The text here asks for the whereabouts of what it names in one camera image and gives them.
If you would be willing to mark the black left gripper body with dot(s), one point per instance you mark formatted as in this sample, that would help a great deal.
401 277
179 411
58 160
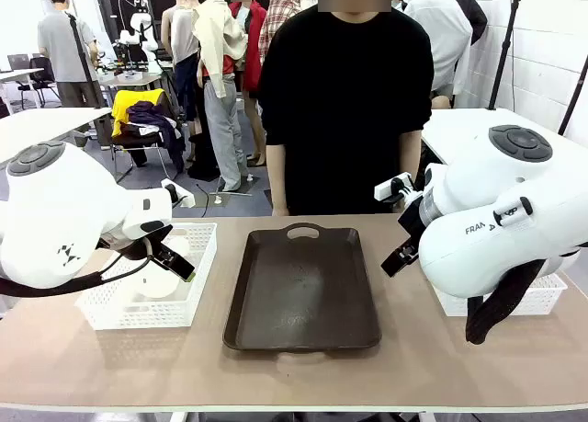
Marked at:
128 249

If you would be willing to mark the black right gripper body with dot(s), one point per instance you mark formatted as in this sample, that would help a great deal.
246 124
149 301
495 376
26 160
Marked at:
413 222

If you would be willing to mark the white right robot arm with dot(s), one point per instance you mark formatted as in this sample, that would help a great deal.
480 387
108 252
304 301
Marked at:
482 187

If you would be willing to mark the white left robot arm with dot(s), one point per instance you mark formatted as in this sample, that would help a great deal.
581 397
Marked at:
59 210

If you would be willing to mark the person's right forearm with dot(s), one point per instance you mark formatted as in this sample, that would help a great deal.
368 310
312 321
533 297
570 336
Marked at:
277 178

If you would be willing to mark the white perforated plastic basket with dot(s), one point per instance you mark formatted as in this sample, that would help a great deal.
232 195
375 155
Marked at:
138 318
546 298

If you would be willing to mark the dark brown serving tray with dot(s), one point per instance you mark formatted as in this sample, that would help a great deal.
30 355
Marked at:
298 293

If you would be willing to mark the black fabric bundle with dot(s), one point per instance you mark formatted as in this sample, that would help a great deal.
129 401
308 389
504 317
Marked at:
202 160

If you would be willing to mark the black metal chair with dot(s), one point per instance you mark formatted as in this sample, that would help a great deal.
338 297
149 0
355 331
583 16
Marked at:
138 141

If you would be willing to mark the dark purple garment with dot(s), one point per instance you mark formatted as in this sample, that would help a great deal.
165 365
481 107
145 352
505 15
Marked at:
151 114

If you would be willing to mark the person in black sweater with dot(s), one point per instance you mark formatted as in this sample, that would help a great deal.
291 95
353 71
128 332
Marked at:
344 95

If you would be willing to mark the yellow garment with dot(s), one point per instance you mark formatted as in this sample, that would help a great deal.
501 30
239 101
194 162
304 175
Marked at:
121 105

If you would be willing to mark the mannequin in white shirt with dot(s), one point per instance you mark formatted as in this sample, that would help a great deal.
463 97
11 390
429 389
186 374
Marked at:
441 36

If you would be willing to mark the black tripod stand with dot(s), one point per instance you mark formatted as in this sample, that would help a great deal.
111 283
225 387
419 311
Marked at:
82 54
505 49

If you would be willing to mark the black office chair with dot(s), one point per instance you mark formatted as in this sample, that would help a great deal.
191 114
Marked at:
41 75

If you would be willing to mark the black slanted pole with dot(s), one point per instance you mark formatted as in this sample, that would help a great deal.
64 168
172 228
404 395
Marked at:
574 95

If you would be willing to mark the white office desk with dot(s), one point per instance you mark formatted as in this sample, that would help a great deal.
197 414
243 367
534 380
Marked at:
18 75

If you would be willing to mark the person in grey T-shirt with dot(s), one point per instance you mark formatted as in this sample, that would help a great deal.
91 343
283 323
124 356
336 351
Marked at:
64 49

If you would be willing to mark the black hanging jacket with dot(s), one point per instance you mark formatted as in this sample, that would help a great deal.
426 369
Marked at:
475 17

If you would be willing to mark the grey laptop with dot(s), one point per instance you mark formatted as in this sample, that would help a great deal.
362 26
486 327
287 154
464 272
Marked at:
18 62

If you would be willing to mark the mannequin in white tank top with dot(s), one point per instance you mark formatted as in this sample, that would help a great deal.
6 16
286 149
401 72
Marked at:
184 31

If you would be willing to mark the white robot on desk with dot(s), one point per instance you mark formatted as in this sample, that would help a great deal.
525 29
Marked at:
138 24

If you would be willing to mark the mannequin in red jacket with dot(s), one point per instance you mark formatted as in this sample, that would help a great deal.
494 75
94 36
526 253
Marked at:
255 49

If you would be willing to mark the mannequin in cream jacket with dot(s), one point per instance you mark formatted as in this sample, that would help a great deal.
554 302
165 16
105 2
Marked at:
220 36

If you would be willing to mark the plaid shirt mannequin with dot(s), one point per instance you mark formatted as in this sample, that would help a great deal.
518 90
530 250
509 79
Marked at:
275 17

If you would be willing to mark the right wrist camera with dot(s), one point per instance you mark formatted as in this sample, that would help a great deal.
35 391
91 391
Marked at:
381 192

